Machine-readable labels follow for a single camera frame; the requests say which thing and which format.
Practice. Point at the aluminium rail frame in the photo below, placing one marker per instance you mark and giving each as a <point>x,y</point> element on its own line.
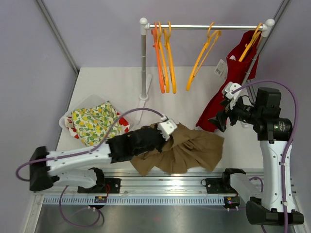
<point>155,183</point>

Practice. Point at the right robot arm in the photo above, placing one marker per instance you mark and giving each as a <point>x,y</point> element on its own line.
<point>274,205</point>

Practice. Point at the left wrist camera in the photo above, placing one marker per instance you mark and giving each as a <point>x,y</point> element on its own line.
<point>166,127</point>

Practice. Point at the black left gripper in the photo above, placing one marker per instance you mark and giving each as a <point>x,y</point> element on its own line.
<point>163,141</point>

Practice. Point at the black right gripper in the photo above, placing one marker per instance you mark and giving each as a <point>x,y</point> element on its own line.
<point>219,120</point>

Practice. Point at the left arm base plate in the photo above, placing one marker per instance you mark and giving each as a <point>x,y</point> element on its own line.
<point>108,185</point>

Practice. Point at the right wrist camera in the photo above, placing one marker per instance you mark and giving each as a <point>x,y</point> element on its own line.
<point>231,92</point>

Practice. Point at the tan corduroy skirt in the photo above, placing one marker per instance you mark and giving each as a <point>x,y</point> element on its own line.
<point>186,149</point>

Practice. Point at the lemon print skirt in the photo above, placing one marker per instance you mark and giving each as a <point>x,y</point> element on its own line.
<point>105,109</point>

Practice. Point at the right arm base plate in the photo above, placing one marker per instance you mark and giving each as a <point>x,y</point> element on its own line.
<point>218,186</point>

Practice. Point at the yellow hanger of lemon skirt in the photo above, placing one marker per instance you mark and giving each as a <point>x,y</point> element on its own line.
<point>167,35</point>

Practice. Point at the yellow hanger of poppy skirt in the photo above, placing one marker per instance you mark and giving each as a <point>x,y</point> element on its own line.
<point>162,57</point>

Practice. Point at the yellow hanger of red skirt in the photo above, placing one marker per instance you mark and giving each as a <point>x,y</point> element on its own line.
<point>248,46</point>

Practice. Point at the white clothes rack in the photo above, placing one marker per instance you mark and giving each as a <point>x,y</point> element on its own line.
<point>145,26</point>

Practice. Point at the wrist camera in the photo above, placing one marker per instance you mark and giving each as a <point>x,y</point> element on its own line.
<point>166,127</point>
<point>231,92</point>

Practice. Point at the yellow hanger of tan skirt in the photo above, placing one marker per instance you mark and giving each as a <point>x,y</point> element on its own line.
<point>212,38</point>

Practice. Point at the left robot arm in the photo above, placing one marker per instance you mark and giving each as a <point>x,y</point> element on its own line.
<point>62,168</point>

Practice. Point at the red poppy skirt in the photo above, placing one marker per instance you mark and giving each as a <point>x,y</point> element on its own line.
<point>124,121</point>

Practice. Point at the orange hanger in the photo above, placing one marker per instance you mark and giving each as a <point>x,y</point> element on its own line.
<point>158,60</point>

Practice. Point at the translucent plastic basket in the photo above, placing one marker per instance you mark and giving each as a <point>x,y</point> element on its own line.
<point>89,102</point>

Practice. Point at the slotted cable duct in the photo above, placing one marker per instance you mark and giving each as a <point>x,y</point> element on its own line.
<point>142,200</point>

